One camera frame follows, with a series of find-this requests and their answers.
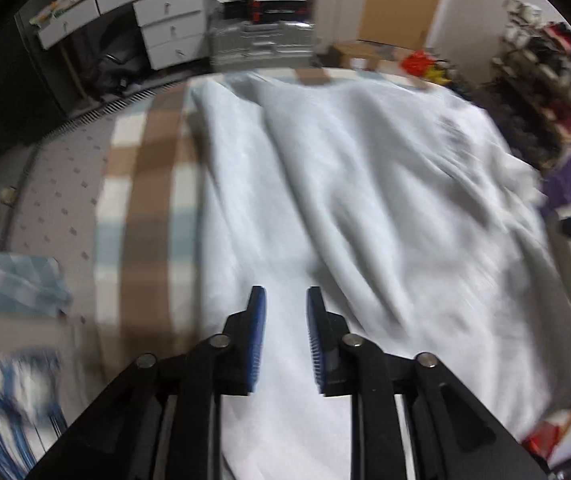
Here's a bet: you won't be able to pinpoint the grey dotted mattress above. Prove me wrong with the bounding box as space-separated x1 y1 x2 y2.
0 82 191 361

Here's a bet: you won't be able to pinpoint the black and red box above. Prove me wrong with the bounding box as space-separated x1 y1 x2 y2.
220 0 311 25

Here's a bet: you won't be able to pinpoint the group of assorted shoes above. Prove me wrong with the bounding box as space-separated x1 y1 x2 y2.
500 0 571 161

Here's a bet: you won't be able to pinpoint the blue brown checked bed sheet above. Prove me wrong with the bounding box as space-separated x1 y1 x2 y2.
92 66 451 361

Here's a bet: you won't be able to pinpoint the white cloth with blue lines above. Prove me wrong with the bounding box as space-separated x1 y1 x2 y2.
0 350 66 480

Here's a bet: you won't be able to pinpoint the bamboo shoe rack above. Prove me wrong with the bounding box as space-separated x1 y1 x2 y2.
490 0 571 171

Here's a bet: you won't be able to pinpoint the flat cardboard box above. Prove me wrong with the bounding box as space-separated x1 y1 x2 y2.
328 41 409 72

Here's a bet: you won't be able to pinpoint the light grey sweatshirt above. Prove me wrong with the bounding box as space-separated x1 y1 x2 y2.
188 71 571 480

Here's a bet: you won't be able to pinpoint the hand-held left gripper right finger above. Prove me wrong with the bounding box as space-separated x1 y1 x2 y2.
306 286 551 480

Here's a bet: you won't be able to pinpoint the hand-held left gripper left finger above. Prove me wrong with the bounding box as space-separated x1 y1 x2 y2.
25 285 268 480

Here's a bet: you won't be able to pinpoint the white desk with drawers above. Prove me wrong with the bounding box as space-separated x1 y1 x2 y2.
35 0 206 71

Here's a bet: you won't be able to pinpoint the wooden door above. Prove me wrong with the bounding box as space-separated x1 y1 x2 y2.
358 0 451 48

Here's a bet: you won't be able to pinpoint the desk chair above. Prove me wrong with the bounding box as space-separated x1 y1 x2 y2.
72 15 146 98

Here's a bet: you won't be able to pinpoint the white cabinet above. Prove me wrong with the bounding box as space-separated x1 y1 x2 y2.
314 0 371 55

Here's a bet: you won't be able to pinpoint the red and yellow toys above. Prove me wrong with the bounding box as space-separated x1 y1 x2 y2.
399 49 451 83

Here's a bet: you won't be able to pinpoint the red cloth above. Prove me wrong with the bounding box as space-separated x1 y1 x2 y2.
520 422 566 461

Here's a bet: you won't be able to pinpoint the blue checked cloth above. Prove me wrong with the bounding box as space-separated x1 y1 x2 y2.
0 252 73 318

